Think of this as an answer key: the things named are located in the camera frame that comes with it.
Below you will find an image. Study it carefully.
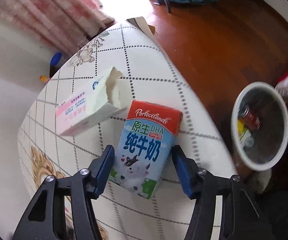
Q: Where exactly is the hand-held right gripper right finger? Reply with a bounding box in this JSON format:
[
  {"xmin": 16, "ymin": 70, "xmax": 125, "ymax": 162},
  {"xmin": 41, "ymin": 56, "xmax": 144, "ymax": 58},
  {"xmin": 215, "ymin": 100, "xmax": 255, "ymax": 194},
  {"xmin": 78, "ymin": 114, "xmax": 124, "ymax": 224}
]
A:
[{"xmin": 171, "ymin": 145, "xmax": 276, "ymax": 240}]

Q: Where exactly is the pink and white carton box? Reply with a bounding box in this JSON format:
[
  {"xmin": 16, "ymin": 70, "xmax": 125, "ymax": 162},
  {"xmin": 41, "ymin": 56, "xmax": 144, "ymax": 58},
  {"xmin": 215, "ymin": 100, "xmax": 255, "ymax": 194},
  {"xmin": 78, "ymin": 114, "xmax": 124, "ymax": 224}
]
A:
[{"xmin": 55, "ymin": 66, "xmax": 128, "ymax": 137}]

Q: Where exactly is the yellow carton box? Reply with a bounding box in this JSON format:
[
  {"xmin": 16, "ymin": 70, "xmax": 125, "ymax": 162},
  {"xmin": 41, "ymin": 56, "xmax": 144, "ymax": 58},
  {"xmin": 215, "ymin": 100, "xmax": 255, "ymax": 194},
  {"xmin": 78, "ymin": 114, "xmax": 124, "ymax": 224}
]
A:
[{"xmin": 237, "ymin": 119, "xmax": 247, "ymax": 140}]

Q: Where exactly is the blue milk carton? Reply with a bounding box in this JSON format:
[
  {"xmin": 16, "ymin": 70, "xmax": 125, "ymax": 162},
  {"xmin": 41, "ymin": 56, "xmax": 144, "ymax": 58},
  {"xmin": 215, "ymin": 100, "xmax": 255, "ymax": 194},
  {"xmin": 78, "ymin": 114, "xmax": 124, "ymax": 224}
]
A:
[{"xmin": 108, "ymin": 99, "xmax": 184, "ymax": 200}]

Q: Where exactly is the red drink can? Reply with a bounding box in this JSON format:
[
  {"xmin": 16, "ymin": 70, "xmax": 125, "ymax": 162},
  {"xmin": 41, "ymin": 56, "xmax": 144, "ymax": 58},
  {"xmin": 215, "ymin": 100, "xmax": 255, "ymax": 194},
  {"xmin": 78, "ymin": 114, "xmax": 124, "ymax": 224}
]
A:
[{"xmin": 238, "ymin": 105, "xmax": 261, "ymax": 130}]

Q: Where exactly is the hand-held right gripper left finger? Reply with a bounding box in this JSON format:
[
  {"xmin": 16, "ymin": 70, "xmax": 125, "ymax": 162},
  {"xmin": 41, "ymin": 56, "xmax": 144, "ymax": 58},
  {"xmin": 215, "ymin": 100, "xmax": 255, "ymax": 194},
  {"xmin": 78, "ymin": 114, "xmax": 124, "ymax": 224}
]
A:
[{"xmin": 13, "ymin": 144, "xmax": 115, "ymax": 240}]

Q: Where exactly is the pink floral curtain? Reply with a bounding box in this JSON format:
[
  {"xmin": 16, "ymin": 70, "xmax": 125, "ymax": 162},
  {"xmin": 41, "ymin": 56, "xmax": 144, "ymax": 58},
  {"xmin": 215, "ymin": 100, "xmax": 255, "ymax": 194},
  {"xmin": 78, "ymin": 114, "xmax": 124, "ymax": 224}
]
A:
[{"xmin": 0, "ymin": 0, "xmax": 115, "ymax": 55}]

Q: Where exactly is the jar with blue lid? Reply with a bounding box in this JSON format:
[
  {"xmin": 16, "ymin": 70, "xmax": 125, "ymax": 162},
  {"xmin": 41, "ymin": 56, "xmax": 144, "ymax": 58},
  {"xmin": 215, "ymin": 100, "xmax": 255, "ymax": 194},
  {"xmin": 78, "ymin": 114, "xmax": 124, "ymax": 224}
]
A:
[{"xmin": 50, "ymin": 52, "xmax": 63, "ymax": 67}]

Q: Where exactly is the checked floral tablecloth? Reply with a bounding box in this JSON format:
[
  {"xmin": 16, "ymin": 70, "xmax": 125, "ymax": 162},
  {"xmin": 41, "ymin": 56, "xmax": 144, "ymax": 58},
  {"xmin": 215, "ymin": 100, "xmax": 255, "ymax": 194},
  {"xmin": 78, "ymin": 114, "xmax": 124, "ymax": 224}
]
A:
[{"xmin": 17, "ymin": 17, "xmax": 239, "ymax": 240}]

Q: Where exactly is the white trash bin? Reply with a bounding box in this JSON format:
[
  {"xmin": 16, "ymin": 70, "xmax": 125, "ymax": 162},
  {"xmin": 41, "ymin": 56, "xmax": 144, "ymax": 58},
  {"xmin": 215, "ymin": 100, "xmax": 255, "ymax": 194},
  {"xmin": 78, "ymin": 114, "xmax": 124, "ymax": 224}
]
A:
[{"xmin": 231, "ymin": 81, "xmax": 288, "ymax": 172}]

